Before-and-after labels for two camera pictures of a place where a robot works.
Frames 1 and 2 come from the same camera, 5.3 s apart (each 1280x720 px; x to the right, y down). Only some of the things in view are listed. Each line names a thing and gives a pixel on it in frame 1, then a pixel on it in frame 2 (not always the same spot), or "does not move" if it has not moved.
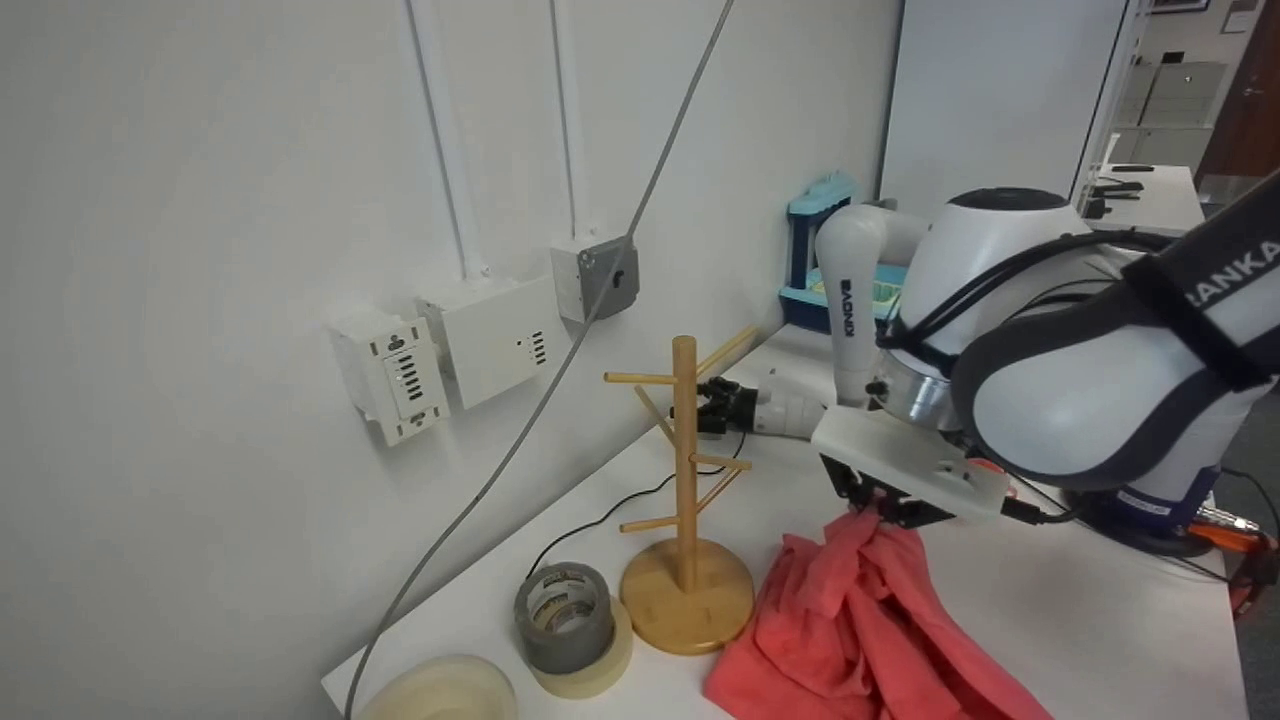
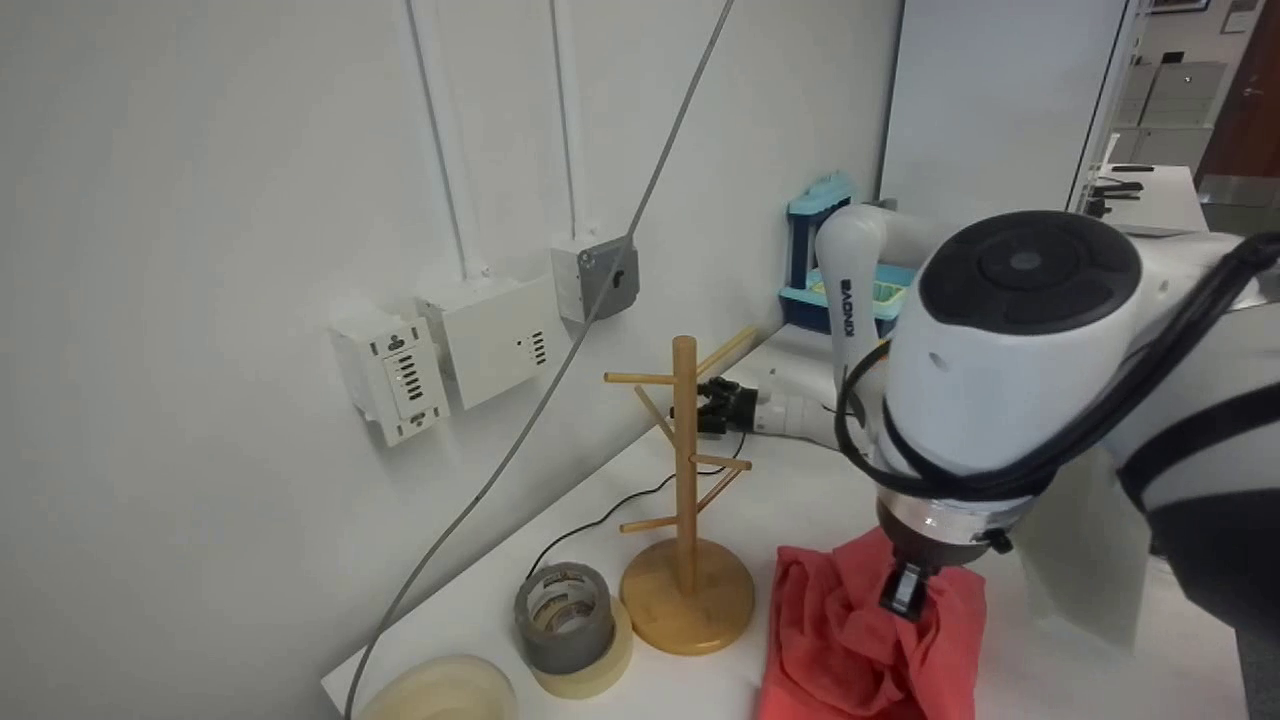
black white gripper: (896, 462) to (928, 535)
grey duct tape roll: (562, 618) does not move
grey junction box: (593, 283) does not move
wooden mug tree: (684, 594) does not move
